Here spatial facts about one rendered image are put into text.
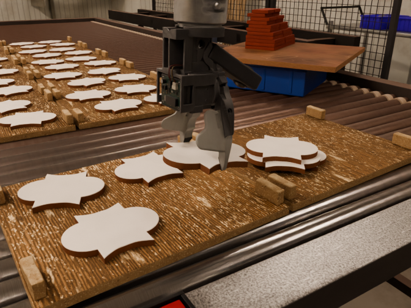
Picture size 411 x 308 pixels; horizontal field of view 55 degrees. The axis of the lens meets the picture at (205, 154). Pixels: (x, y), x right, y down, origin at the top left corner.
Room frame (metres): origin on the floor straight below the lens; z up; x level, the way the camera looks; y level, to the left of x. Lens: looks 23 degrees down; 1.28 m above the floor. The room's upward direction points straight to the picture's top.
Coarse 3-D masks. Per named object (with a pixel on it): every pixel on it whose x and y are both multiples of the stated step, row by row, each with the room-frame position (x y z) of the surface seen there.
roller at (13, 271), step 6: (6, 258) 0.46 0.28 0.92; (12, 258) 0.46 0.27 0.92; (0, 264) 0.45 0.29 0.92; (6, 264) 0.45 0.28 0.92; (12, 264) 0.45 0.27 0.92; (0, 270) 0.44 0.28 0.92; (6, 270) 0.44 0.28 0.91; (12, 270) 0.45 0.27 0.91; (0, 276) 0.44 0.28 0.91; (6, 276) 0.44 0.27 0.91; (12, 276) 0.44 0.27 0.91
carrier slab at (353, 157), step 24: (288, 120) 1.03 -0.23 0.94; (312, 120) 1.03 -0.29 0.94; (240, 144) 0.86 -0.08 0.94; (336, 144) 0.86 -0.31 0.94; (360, 144) 0.86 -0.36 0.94; (384, 144) 0.86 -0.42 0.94; (240, 168) 0.73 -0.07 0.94; (264, 168) 0.73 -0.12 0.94; (336, 168) 0.73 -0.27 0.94; (360, 168) 0.73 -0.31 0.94; (384, 168) 0.73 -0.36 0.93; (312, 192) 0.63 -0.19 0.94; (336, 192) 0.65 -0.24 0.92
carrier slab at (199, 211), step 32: (128, 192) 0.63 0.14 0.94; (160, 192) 0.63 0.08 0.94; (192, 192) 0.63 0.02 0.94; (224, 192) 0.63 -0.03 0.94; (0, 224) 0.54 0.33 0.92; (32, 224) 0.52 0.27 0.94; (64, 224) 0.52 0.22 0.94; (160, 224) 0.52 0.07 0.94; (192, 224) 0.52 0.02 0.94; (224, 224) 0.52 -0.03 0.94; (256, 224) 0.54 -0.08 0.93; (64, 256) 0.45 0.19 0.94; (96, 256) 0.45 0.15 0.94; (128, 256) 0.45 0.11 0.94; (160, 256) 0.45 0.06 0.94; (64, 288) 0.38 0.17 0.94; (96, 288) 0.39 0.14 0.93
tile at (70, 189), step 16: (48, 176) 0.67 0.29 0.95; (64, 176) 0.67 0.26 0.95; (80, 176) 0.67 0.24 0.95; (32, 192) 0.61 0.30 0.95; (48, 192) 0.61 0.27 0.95; (64, 192) 0.61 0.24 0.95; (80, 192) 0.61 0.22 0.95; (96, 192) 0.61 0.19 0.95; (32, 208) 0.56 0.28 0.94; (48, 208) 0.57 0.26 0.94
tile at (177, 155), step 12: (168, 144) 0.62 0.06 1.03; (180, 144) 0.62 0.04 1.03; (192, 144) 0.63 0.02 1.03; (168, 156) 0.56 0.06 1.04; (180, 156) 0.56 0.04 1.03; (192, 156) 0.57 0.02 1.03; (204, 156) 0.57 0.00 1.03; (216, 156) 0.58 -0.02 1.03; (240, 156) 0.59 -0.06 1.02; (180, 168) 0.54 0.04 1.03; (192, 168) 0.54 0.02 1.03; (204, 168) 0.54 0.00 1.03; (216, 168) 0.54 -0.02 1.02
